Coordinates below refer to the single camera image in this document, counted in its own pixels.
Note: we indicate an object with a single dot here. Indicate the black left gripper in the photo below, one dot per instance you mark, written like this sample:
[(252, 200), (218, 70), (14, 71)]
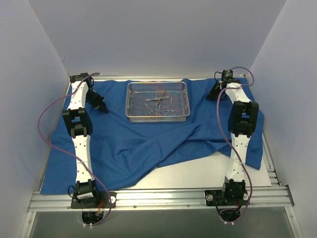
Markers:
[(98, 102)]

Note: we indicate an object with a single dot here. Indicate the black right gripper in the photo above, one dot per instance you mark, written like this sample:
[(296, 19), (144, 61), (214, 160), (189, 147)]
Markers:
[(213, 92)]

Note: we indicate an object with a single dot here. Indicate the blue surgical cloth wrap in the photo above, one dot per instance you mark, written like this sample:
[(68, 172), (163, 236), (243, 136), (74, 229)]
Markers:
[(122, 152)]

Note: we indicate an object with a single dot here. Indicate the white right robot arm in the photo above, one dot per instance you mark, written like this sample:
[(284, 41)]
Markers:
[(241, 125)]

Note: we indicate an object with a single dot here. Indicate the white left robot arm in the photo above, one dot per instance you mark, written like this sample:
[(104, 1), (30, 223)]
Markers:
[(80, 128)]

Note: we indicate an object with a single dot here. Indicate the steel surgical clamp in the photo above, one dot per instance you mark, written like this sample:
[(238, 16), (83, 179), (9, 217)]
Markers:
[(170, 111)]

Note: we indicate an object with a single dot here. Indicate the steel mesh instrument tray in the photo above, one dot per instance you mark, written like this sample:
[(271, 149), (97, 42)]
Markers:
[(138, 92)]

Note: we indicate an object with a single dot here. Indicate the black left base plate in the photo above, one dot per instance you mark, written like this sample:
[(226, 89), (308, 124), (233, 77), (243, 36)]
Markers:
[(100, 201)]

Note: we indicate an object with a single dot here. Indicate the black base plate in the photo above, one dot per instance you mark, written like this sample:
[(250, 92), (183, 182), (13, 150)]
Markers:
[(100, 201), (221, 198)]

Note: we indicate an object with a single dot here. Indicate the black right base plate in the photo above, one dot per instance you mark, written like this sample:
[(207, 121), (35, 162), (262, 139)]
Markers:
[(221, 198)]

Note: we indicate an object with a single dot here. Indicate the aluminium right side rail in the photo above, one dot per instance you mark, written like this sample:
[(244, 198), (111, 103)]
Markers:
[(266, 176)]

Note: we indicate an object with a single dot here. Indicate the aluminium rail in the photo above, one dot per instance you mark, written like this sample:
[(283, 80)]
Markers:
[(162, 199), (266, 176)]

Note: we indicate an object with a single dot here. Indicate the aluminium front rail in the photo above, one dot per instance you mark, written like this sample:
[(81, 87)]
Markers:
[(162, 199)]

